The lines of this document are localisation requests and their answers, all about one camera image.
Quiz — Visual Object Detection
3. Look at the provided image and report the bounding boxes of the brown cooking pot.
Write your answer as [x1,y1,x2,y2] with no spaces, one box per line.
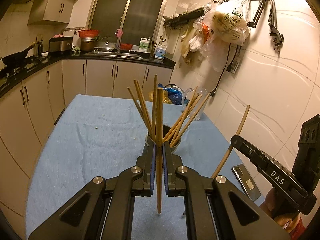
[80,37,97,52]

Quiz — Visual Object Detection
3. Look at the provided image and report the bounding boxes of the white bottle blue label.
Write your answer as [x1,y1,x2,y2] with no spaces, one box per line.
[154,44,167,60]

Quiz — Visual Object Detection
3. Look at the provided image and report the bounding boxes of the steel kitchen sink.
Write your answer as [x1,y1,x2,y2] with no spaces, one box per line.
[84,51,144,59]

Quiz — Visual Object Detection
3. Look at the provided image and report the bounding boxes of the wooden chopstick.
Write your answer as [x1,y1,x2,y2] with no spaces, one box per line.
[211,104,251,179]
[155,88,163,214]

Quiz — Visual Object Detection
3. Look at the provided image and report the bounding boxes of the metal kettle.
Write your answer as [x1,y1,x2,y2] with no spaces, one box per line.
[34,36,43,57]

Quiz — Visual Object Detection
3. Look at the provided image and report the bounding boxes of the plastic bag of flatbread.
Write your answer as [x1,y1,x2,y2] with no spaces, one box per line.
[204,0,251,46]

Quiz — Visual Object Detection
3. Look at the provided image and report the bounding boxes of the kitchen faucet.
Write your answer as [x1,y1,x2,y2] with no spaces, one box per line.
[114,29,123,54]

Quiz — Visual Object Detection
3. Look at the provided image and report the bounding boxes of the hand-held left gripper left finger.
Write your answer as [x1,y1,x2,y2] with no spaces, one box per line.
[28,141,157,240]

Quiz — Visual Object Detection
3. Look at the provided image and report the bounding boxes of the clear plastic pitcher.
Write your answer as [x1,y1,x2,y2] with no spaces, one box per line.
[183,86,209,121]

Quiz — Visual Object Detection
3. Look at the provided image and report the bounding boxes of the silver box appliance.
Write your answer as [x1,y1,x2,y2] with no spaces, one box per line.
[48,36,73,54]

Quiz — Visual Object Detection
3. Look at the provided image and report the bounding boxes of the gas stove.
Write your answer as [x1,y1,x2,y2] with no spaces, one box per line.
[0,60,33,85]

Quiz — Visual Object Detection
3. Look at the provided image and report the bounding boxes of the black wall shelf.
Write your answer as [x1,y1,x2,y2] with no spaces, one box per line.
[164,7,205,28]

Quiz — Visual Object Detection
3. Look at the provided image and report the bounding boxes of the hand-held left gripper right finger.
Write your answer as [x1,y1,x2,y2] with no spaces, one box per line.
[162,141,292,240]

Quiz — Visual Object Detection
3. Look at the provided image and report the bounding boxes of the yellow plastic bag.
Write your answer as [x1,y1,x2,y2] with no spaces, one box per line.
[149,90,172,104]

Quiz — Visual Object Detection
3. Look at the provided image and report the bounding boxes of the beige hanging bag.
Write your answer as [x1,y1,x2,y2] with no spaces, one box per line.
[180,27,198,63]

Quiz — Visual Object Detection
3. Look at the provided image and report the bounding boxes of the white bottle green label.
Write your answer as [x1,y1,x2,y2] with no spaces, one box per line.
[139,37,153,52]

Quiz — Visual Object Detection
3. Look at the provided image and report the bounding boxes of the glass pot lid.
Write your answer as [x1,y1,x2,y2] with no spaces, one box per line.
[96,37,117,52]

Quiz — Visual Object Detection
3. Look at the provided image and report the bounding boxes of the black power cable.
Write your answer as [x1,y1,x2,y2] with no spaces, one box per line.
[210,44,240,97]

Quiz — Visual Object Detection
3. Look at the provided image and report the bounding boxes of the beige lower kitchen cabinets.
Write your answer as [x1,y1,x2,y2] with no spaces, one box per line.
[0,59,173,215]

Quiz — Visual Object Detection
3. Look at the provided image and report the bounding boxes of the wall socket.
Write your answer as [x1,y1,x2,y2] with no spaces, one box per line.
[230,57,242,74]

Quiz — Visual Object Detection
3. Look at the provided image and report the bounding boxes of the orange plastic bag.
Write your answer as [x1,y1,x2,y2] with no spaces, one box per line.
[202,22,215,44]

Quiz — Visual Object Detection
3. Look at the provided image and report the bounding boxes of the blue table cloth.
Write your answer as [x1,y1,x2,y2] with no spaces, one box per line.
[25,94,265,240]

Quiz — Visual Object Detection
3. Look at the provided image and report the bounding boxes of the black kitchen countertop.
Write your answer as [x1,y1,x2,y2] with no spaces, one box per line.
[0,51,176,98]

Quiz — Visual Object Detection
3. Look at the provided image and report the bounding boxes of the person's right hand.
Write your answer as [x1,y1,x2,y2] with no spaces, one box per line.
[259,187,306,237]

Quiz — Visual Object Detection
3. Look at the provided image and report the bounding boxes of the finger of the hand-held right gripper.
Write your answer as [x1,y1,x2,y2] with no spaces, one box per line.
[230,134,273,175]

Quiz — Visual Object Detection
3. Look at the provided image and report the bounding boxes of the bunch of chopsticks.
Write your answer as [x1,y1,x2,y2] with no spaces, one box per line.
[127,74,211,148]

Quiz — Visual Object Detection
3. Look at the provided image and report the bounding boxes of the white plastic bag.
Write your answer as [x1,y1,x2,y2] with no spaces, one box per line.
[189,34,204,52]

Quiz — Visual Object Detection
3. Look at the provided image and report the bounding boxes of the red plastic basin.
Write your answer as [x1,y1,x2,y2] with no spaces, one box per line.
[78,29,100,38]

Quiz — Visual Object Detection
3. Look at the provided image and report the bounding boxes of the kitchen window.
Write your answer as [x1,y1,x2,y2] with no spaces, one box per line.
[86,0,174,46]

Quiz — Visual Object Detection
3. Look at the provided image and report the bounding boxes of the mobile phone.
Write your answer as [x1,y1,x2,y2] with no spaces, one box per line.
[232,164,262,202]

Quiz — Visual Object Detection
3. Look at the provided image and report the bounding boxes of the small wall hook rail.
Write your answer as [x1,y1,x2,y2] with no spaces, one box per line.
[62,27,85,34]

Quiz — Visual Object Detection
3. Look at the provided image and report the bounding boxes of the round metal tin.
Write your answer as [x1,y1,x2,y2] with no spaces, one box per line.
[166,84,184,93]

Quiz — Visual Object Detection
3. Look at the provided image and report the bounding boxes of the clear plastic bag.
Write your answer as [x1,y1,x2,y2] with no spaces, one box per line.
[200,37,229,72]

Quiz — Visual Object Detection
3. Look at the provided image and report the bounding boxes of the grey utensil cup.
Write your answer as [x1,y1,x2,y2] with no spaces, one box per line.
[145,124,181,155]

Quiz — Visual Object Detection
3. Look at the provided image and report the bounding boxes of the dark utensil holder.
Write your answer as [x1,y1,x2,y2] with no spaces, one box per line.
[149,41,158,60]

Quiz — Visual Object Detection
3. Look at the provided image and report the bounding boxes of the black wok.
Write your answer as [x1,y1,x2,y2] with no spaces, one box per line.
[1,42,35,67]

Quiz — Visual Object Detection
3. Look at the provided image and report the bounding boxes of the beige upper wall cabinet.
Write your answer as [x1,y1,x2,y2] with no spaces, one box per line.
[27,0,75,26]

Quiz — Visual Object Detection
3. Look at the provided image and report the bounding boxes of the blue plastic bag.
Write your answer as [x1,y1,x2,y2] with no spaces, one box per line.
[157,84,185,105]

